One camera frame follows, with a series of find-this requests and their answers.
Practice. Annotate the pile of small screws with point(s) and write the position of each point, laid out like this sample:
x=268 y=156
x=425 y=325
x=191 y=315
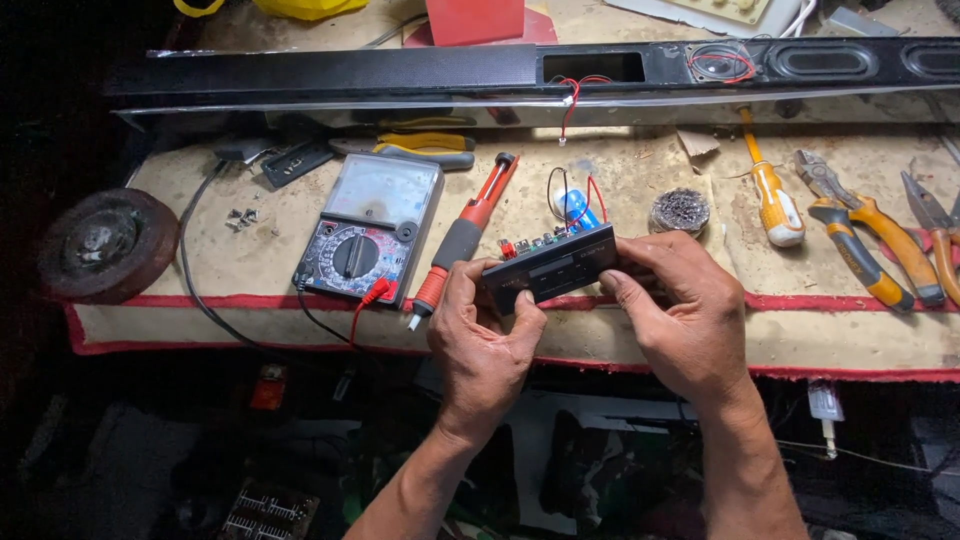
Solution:
x=243 y=219

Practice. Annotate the round tin of metal wool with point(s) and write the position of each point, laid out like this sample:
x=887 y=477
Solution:
x=679 y=212

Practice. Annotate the cardboard scrap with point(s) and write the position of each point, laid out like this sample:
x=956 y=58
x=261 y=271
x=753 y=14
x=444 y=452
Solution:
x=697 y=142

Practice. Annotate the black multimeter probe lead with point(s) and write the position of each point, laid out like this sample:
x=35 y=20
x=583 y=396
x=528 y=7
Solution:
x=315 y=315

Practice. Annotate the orange needle nose pliers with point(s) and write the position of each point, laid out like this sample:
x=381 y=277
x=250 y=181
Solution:
x=934 y=225

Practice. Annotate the black audio control panel module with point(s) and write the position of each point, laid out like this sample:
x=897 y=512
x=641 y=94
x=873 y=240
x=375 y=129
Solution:
x=559 y=270

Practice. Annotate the yellow white screwdriver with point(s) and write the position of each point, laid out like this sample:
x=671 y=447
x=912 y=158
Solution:
x=772 y=199

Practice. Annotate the yellow loop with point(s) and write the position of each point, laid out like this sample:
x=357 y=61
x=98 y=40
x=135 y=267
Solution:
x=196 y=9

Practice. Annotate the person's left hand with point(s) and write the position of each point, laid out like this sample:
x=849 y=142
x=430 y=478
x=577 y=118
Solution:
x=476 y=352

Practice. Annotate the analog multimeter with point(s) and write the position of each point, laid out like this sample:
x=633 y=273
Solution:
x=375 y=225

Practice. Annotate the black metal bracket plate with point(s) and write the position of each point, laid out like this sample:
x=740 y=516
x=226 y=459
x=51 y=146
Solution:
x=296 y=163

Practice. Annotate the round rusty speaker magnet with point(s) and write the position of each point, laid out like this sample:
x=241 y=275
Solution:
x=109 y=246

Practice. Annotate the person's right hand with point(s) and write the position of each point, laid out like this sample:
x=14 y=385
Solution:
x=694 y=322

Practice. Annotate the blue cylindrical capacitor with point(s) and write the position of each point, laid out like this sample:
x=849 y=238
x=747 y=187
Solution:
x=579 y=208

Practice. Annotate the yellow plastic bag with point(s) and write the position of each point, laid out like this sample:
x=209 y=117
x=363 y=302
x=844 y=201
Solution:
x=307 y=7

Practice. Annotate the circuit board with heat sink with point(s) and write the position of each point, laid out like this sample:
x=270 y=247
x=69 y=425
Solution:
x=270 y=514

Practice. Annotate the grey metal piece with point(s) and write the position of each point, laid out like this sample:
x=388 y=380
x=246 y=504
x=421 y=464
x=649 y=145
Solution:
x=859 y=22

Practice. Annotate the long black soundbar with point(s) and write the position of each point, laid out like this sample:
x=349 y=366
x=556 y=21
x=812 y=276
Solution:
x=337 y=75

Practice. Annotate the orange black cutting pliers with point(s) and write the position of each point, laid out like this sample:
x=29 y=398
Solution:
x=862 y=232

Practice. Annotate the white switch board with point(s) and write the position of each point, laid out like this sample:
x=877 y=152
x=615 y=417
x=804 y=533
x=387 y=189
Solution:
x=712 y=11

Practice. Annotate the red multimeter probe lead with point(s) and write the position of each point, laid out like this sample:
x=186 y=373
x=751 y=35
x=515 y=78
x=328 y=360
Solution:
x=369 y=298

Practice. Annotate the red black desoldering pump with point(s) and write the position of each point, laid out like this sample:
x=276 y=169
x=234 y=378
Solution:
x=465 y=236

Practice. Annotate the beige red bordered work mat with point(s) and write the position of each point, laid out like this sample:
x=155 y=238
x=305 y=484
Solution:
x=240 y=266

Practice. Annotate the small red box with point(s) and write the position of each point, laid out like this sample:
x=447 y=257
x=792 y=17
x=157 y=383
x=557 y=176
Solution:
x=268 y=388

